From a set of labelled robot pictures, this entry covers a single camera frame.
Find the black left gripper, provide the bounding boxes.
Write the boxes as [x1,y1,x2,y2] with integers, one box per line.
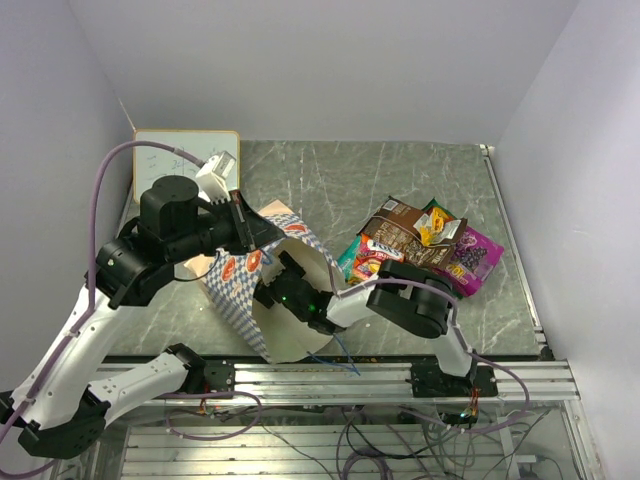
[167,188,286,263]

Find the green fox's candy bag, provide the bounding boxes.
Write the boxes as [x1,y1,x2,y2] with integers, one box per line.
[337,235,362,285]

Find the blue checkered paper bag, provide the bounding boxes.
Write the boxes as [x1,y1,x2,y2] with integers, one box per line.
[186,200,347,363]

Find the orange fox's candy bag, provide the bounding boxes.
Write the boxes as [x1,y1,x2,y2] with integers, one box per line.
[347,235,404,284]

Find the brown chips bag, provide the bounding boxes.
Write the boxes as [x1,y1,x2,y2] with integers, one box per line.
[360,196,459,269]

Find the yellow candy packet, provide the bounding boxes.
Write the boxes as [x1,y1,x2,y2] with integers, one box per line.
[413,206,467,247]

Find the green chips bag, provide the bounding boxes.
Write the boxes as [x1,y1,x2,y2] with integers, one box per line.
[423,198,456,221]

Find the purple snack pouch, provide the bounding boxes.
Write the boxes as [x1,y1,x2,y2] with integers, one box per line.
[436,226,504,297]

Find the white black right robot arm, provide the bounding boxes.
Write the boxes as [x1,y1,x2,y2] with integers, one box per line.
[254,252,477,396]

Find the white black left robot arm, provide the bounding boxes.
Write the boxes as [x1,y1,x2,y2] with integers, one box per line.
[1,176,285,459]

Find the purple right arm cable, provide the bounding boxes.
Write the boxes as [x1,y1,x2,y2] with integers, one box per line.
[327,259,531,431]

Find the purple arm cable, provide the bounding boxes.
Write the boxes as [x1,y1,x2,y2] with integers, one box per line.
[0,139,209,479]
[327,259,531,431]

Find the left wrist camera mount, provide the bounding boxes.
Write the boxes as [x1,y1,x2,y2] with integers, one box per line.
[195,151,239,203]

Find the small whiteboard yellow frame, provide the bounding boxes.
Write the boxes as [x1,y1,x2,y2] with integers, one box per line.
[132,129,241,204]

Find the aluminium rail frame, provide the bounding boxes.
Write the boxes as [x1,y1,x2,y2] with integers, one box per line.
[29,344,606,480]

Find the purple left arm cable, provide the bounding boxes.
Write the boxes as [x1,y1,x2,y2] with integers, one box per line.
[0,139,209,479]

